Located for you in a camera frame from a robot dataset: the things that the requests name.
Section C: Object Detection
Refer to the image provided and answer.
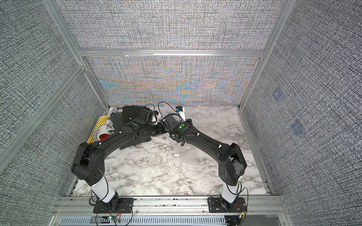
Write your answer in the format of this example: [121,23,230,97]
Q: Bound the black shirt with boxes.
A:
[122,105,149,124]

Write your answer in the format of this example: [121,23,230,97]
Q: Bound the clear vacuum bag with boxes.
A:
[154,134,219,184]

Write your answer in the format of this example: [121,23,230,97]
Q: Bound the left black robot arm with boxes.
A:
[71,122,166,203]

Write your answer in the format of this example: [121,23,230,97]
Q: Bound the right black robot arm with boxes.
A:
[161,114,248,206]

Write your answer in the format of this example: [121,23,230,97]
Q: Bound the black white checkered cloth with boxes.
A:
[106,113,115,134]

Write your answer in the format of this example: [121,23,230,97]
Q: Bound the yellow tray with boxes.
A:
[87,115,108,144]

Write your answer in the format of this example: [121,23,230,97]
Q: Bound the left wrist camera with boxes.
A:
[138,108,158,123]

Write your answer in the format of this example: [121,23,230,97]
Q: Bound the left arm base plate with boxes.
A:
[93,198,134,214]

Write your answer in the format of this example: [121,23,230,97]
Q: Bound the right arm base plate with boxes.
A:
[207,196,248,213]

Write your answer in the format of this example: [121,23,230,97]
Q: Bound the aluminium front rail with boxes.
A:
[47,195,293,226]

